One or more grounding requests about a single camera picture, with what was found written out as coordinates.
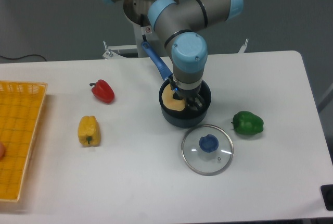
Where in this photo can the yellow woven basket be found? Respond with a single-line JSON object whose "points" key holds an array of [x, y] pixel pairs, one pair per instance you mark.
{"points": [[21, 107]]}

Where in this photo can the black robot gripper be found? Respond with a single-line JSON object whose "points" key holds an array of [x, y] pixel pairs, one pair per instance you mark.
{"points": [[189, 92]]}

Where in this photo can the yellow bell pepper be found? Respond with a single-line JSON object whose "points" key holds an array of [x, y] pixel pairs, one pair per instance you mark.
{"points": [[89, 131]]}

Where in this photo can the red bell pepper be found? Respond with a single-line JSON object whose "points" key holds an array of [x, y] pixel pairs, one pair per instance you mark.
{"points": [[102, 91]]}

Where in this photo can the dark blue pot with handle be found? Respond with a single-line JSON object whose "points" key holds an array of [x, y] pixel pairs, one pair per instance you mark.
{"points": [[186, 118]]}

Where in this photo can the black device at table corner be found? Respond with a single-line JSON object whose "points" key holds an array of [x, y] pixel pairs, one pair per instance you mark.
{"points": [[327, 194]]}

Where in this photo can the plain tan donut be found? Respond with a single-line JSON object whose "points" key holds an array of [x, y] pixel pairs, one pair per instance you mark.
{"points": [[170, 102]]}

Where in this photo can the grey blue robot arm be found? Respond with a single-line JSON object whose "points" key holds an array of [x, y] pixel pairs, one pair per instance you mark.
{"points": [[176, 25]]}

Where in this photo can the green bell pepper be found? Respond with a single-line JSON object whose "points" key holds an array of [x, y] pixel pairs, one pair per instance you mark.
{"points": [[247, 123]]}

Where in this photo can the glass lid with blue knob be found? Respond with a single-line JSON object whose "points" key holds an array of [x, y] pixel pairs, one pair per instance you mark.
{"points": [[207, 150]]}

